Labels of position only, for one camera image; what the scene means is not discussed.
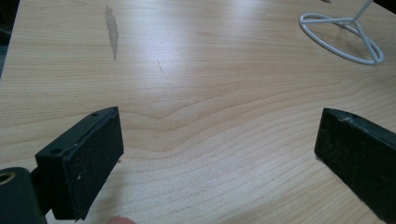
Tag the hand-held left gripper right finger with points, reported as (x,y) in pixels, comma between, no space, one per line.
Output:
(358,155)

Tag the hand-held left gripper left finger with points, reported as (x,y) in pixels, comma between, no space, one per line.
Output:
(84,158)

